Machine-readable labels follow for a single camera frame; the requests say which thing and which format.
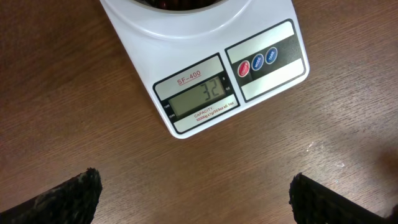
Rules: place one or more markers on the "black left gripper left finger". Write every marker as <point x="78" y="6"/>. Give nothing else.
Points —
<point x="73" y="201"/>

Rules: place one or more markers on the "red beans in bowl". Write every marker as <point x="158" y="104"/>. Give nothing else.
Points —
<point x="180" y="5"/>

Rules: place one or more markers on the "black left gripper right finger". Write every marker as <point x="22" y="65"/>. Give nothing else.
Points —
<point x="313" y="203"/>

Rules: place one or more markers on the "white digital kitchen scale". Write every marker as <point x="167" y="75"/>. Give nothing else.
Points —
<point x="202" y="66"/>

